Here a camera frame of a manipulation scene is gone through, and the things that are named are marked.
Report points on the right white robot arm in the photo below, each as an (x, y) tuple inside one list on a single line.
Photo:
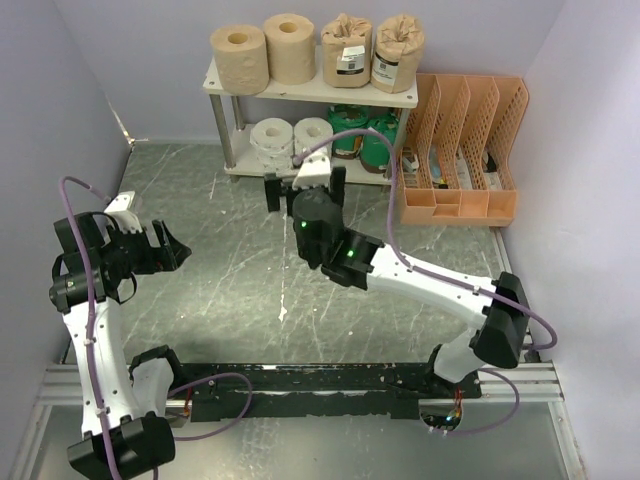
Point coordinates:
[(493, 309)]

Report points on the tan roll with black mark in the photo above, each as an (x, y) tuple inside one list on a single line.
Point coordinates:
[(347, 51)]

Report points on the tan roll with label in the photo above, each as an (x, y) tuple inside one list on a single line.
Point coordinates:
[(399, 48)]

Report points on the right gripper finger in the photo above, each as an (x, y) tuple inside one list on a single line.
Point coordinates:
[(337, 185), (273, 187)]

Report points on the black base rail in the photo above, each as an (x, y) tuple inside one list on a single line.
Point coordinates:
[(320, 390)]

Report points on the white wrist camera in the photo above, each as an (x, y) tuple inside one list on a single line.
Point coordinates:
[(315, 171), (123, 210)]

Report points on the tan paper roll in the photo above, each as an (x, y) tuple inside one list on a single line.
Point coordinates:
[(240, 55), (290, 40)]

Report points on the orange plastic file organizer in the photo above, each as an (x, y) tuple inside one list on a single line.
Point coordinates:
[(454, 169)]

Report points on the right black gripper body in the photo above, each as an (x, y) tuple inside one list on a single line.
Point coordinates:
[(292, 193)]

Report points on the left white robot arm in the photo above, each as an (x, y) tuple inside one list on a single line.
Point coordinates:
[(125, 432)]

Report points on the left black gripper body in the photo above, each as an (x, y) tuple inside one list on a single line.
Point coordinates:
[(131, 252)]

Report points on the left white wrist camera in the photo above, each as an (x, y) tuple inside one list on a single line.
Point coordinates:
[(123, 210)]

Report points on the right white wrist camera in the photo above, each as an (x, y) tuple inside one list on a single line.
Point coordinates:
[(315, 171)]

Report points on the white dotted paper roll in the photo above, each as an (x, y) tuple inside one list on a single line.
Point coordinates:
[(310, 131)]

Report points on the tan paper roll back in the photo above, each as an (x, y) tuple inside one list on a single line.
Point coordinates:
[(290, 40)]

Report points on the green roll with brown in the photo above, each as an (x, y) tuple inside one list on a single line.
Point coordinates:
[(374, 155)]

